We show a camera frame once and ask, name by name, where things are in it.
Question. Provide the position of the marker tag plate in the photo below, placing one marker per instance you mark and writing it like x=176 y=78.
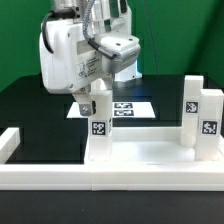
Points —
x=121 y=110

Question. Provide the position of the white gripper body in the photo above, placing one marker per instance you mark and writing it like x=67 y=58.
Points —
x=68 y=62

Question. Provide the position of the white desk top tray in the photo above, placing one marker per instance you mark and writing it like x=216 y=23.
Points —
x=147 y=145

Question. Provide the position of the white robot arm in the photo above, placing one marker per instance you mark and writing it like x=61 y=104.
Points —
x=98 y=17

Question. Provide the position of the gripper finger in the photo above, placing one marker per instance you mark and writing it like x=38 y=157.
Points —
x=87 y=107

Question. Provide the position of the white U-shaped fence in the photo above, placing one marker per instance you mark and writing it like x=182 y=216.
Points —
x=195 y=176

